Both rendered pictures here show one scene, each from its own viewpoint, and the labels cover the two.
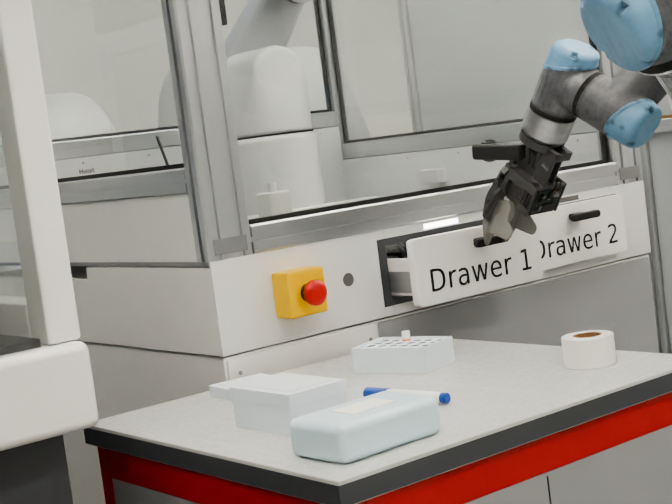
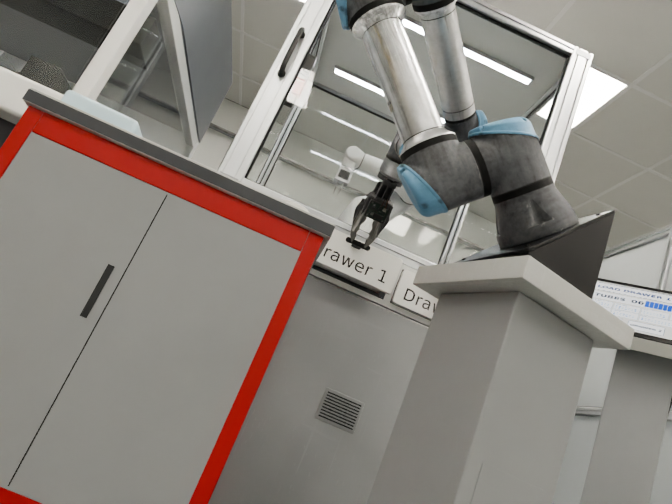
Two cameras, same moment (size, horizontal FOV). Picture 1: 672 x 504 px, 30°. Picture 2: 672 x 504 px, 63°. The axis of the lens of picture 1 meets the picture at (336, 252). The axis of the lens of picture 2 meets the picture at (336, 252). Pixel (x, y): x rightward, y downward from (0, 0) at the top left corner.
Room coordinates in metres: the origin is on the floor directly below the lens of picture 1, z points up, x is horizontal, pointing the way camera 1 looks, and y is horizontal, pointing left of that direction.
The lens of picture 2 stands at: (0.80, -1.03, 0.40)
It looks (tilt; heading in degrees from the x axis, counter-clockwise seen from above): 17 degrees up; 33
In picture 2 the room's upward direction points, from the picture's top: 23 degrees clockwise
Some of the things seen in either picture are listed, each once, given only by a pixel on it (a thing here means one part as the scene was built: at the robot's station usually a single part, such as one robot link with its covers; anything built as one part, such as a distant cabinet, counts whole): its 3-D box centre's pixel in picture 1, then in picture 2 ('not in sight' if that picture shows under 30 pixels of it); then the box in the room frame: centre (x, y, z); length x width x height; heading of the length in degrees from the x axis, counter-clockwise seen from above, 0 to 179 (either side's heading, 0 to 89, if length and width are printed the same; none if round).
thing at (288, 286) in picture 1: (300, 292); not in sight; (1.94, 0.06, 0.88); 0.07 x 0.05 x 0.07; 127
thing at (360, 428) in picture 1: (365, 425); (103, 123); (1.38, -0.01, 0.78); 0.15 x 0.10 x 0.04; 129
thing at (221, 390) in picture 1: (256, 388); not in sight; (1.76, 0.14, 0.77); 0.13 x 0.09 x 0.02; 33
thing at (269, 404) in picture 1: (288, 403); not in sight; (1.54, 0.08, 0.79); 0.13 x 0.09 x 0.05; 38
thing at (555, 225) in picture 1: (571, 233); (440, 304); (2.34, -0.44, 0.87); 0.29 x 0.02 x 0.11; 127
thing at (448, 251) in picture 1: (477, 259); (351, 257); (2.09, -0.23, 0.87); 0.29 x 0.02 x 0.11; 127
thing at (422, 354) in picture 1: (403, 354); not in sight; (1.81, -0.08, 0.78); 0.12 x 0.08 x 0.04; 55
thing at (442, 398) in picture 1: (405, 395); not in sight; (1.58, -0.06, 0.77); 0.14 x 0.02 x 0.02; 45
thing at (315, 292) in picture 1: (313, 292); not in sight; (1.91, 0.04, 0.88); 0.04 x 0.03 x 0.04; 127
